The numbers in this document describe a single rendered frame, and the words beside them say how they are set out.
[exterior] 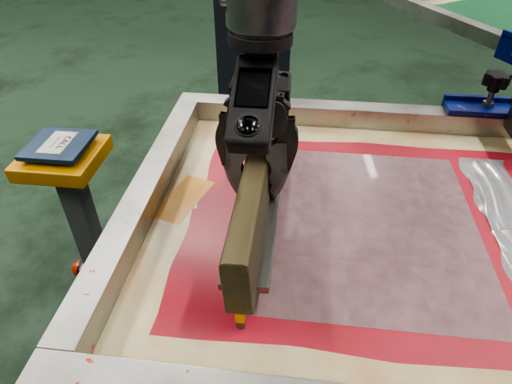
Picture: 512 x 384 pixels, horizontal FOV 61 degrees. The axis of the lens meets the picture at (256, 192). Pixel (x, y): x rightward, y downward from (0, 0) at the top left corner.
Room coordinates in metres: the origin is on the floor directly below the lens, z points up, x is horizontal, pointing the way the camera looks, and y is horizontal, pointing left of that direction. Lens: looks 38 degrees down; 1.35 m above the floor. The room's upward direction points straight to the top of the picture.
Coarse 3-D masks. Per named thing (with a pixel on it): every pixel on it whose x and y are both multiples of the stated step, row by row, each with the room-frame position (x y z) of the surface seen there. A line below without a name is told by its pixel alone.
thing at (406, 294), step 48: (192, 240) 0.40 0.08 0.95; (288, 240) 0.40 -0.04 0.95; (336, 240) 0.40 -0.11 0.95; (384, 240) 0.40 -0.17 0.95; (432, 240) 0.40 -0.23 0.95; (480, 240) 0.40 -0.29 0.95; (192, 288) 0.32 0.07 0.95; (288, 288) 0.32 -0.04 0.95; (336, 288) 0.32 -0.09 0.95; (384, 288) 0.32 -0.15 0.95; (432, 288) 0.32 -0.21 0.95; (480, 288) 0.32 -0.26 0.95; (192, 336) 0.26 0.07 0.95; (240, 336) 0.26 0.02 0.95; (288, 336) 0.26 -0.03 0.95; (336, 336) 0.26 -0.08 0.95; (384, 336) 0.26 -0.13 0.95; (432, 336) 0.26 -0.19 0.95; (480, 336) 0.26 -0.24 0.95
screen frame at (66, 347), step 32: (192, 96) 0.75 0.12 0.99; (224, 96) 0.75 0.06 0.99; (192, 128) 0.67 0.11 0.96; (352, 128) 0.69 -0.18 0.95; (384, 128) 0.68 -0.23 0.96; (416, 128) 0.68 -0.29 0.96; (448, 128) 0.67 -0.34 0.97; (480, 128) 0.66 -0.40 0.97; (160, 160) 0.53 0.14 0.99; (128, 192) 0.46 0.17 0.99; (160, 192) 0.48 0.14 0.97; (128, 224) 0.39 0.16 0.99; (96, 256) 0.34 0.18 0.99; (128, 256) 0.36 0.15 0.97; (96, 288) 0.29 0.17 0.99; (64, 320) 0.25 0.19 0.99; (96, 320) 0.26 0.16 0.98; (64, 352) 0.22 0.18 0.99
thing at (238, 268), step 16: (256, 160) 0.44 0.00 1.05; (256, 176) 0.41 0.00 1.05; (240, 192) 0.38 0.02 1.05; (256, 192) 0.38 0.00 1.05; (240, 208) 0.35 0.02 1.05; (256, 208) 0.35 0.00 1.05; (240, 224) 0.33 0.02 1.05; (256, 224) 0.33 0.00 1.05; (240, 240) 0.30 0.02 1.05; (256, 240) 0.32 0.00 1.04; (224, 256) 0.28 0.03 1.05; (240, 256) 0.28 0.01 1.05; (256, 256) 0.31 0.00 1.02; (224, 272) 0.27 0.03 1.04; (240, 272) 0.27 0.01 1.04; (256, 272) 0.30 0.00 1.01; (224, 288) 0.27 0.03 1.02; (240, 288) 0.27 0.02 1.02; (256, 288) 0.30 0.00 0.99; (224, 304) 0.27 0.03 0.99; (240, 304) 0.27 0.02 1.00
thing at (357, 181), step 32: (320, 160) 0.59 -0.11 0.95; (352, 160) 0.59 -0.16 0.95; (384, 160) 0.59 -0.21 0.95; (416, 160) 0.59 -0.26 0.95; (448, 160) 0.59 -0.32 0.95; (224, 192) 0.50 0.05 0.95; (288, 192) 0.50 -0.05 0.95; (320, 192) 0.50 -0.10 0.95; (352, 192) 0.50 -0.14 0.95; (384, 192) 0.50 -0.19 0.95; (416, 192) 0.50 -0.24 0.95; (448, 192) 0.50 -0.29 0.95; (416, 224) 0.43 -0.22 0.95; (448, 224) 0.43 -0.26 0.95; (480, 224) 0.43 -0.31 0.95
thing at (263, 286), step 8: (280, 192) 0.46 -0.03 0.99; (272, 200) 0.44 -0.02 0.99; (272, 208) 0.43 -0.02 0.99; (272, 216) 0.41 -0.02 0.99; (272, 224) 0.39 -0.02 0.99; (272, 232) 0.38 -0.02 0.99; (264, 240) 0.37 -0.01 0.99; (272, 240) 0.37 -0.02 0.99; (264, 248) 0.35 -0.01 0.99; (272, 248) 0.35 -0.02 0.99; (264, 256) 0.34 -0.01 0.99; (272, 256) 0.34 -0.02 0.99; (264, 264) 0.33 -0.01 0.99; (272, 264) 0.34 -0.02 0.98; (264, 272) 0.32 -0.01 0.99; (264, 280) 0.31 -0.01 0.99; (264, 288) 0.30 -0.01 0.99
